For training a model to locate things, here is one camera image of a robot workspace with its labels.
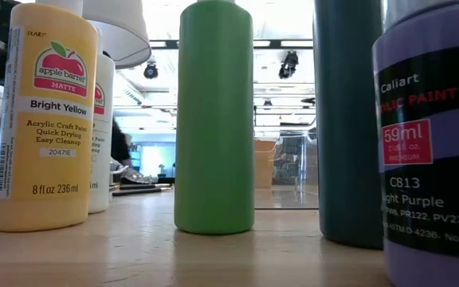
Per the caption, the clear plastic wrap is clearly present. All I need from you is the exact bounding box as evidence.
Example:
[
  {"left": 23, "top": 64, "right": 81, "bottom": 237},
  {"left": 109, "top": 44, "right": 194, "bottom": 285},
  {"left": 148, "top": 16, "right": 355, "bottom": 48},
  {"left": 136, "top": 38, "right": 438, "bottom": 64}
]
[{"left": 124, "top": 166, "right": 161, "bottom": 185}]

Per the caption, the chrome lamp base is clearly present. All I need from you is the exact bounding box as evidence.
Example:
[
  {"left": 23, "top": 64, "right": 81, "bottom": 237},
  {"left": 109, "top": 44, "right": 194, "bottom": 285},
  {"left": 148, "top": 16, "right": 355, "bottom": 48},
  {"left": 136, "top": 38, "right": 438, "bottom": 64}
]
[{"left": 108, "top": 156, "right": 135, "bottom": 185}]

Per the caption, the orange plastic cup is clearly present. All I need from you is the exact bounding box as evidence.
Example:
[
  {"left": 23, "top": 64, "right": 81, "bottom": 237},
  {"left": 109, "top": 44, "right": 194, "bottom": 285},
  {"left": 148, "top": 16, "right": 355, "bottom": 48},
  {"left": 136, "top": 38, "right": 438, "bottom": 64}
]
[{"left": 254, "top": 138, "right": 279, "bottom": 190}]

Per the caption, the clear plastic bin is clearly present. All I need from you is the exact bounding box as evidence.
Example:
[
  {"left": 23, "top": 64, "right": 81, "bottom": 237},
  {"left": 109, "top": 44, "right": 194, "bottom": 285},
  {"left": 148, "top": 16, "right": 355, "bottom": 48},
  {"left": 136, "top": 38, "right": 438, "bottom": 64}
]
[{"left": 254, "top": 129, "right": 320, "bottom": 210}]

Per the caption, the green large paint bottle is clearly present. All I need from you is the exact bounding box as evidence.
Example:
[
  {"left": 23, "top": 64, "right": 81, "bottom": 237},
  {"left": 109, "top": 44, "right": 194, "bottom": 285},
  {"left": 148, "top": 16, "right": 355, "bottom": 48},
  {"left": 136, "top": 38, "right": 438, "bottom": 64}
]
[{"left": 173, "top": 0, "right": 256, "bottom": 235}]

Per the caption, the white lamp shade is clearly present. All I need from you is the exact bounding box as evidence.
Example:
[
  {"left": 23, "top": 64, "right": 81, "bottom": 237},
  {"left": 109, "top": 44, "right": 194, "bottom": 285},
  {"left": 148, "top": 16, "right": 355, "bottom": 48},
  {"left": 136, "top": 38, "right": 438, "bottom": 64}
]
[{"left": 81, "top": 0, "right": 152, "bottom": 70}]

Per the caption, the teal large paint bottle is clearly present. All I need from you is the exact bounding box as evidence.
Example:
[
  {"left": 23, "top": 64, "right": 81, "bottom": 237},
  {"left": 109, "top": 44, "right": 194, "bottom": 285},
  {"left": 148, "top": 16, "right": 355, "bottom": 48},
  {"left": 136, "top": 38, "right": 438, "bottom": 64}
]
[{"left": 312, "top": 0, "right": 385, "bottom": 250}]

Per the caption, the black hanging spotlight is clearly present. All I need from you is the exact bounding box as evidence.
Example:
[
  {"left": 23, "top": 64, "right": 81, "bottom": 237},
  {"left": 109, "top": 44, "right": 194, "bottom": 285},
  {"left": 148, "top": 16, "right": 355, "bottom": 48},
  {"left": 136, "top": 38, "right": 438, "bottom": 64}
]
[
  {"left": 277, "top": 50, "right": 300, "bottom": 81},
  {"left": 143, "top": 59, "right": 160, "bottom": 81}
]

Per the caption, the yellow large paint bottle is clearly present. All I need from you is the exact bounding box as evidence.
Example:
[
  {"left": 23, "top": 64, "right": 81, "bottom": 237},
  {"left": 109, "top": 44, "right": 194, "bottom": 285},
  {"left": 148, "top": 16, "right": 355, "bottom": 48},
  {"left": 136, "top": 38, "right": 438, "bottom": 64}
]
[{"left": 0, "top": 0, "right": 100, "bottom": 233}]

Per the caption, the white large paint bottle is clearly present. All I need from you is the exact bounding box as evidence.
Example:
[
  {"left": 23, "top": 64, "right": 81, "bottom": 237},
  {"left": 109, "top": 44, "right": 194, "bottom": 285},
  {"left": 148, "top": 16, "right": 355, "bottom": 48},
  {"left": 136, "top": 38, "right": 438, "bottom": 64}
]
[{"left": 88, "top": 28, "right": 116, "bottom": 214}]

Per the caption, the person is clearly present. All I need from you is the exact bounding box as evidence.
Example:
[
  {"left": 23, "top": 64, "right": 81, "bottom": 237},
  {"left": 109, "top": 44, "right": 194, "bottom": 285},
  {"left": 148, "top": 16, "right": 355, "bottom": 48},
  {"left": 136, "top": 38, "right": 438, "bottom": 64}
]
[{"left": 110, "top": 118, "right": 134, "bottom": 167}]

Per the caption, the black overhead beam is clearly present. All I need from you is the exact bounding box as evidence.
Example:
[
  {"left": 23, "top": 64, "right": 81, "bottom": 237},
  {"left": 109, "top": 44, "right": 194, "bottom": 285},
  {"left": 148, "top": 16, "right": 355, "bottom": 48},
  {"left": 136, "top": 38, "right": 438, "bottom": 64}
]
[{"left": 148, "top": 38, "right": 315, "bottom": 50}]

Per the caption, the light purple small paint bottle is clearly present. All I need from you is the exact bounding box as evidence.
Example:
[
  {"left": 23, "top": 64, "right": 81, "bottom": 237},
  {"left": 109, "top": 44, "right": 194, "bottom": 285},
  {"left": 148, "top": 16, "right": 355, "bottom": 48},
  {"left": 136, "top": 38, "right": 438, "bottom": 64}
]
[{"left": 371, "top": 0, "right": 459, "bottom": 287}]

